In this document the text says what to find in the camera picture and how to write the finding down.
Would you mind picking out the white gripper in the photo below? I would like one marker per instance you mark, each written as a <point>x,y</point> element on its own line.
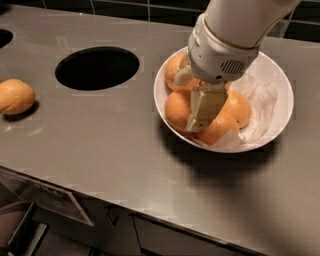
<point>213,57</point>

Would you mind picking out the white ceramic bowl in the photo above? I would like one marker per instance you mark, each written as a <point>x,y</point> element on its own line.
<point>264,69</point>

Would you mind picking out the orange bottom in bowl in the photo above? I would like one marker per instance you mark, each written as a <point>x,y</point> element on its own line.
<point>222,124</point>

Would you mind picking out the framed sign under counter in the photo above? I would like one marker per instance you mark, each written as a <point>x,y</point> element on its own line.
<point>45,195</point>

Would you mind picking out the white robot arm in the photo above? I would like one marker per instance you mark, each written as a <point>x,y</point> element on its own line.
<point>245,23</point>

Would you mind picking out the white paper napkin in bowl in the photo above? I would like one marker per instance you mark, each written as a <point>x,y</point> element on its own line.
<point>262,97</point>

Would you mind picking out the orange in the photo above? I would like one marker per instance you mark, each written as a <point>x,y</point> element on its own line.
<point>177,109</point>
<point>239,107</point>
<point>16,97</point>
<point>222,124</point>
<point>173,71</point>

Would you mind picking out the dark cabinet drawer front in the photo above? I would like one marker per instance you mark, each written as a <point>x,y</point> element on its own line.
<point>158,238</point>

